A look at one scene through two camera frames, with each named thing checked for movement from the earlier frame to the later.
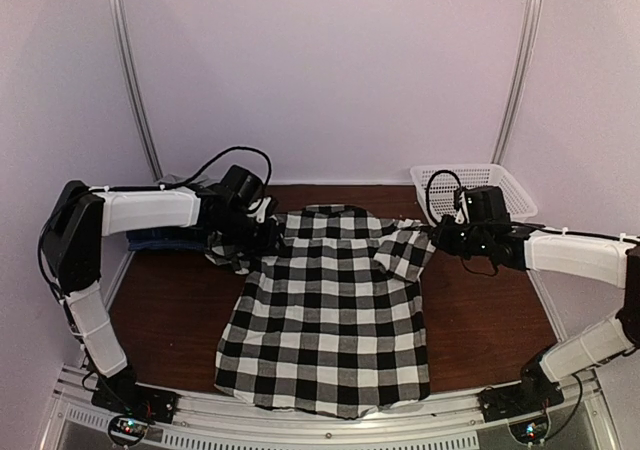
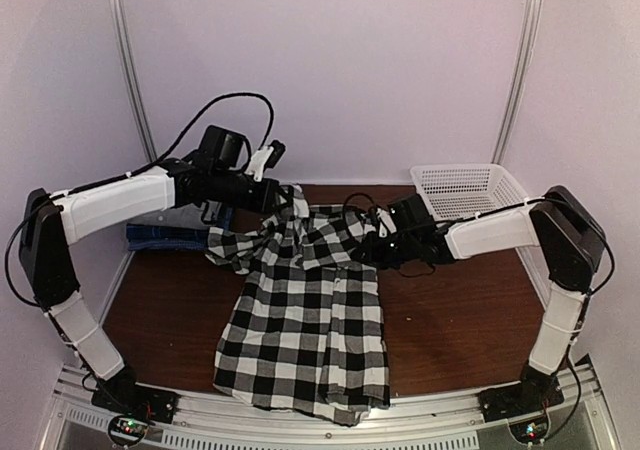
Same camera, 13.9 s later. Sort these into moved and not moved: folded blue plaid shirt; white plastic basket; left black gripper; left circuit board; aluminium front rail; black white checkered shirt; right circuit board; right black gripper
Moved: right black gripper; left black gripper; black white checkered shirt
Not moved: aluminium front rail; folded blue plaid shirt; right circuit board; white plastic basket; left circuit board
